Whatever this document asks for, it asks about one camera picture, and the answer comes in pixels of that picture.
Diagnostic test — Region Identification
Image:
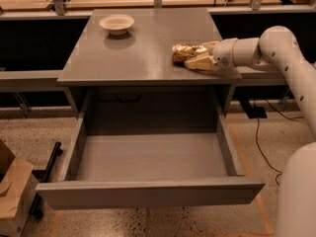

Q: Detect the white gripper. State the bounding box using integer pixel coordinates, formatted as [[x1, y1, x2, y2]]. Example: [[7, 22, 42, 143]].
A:
[[185, 39, 237, 71]]

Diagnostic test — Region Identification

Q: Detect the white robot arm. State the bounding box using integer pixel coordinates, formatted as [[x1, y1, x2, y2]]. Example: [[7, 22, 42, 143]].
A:
[[185, 26, 316, 237]]

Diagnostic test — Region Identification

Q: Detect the grey drawer cabinet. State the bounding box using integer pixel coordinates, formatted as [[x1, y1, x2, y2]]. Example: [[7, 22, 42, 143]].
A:
[[58, 8, 240, 135]]

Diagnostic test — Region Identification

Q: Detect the open grey top drawer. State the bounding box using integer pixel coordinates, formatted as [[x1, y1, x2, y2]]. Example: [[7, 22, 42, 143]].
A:
[[37, 88, 265, 209]]

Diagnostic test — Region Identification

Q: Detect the white paper bowl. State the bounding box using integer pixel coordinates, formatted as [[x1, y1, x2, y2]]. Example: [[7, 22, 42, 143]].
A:
[[99, 14, 134, 36]]

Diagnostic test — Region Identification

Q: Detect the cardboard box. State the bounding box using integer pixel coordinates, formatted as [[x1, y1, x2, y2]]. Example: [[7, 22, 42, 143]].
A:
[[0, 140, 38, 237]]

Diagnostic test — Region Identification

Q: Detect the black floor cable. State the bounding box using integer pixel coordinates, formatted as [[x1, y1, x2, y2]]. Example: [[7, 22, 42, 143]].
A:
[[253, 99, 305, 187]]

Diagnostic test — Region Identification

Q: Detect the black cart frame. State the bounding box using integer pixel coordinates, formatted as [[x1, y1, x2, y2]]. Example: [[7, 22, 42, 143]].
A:
[[29, 141, 63, 220]]

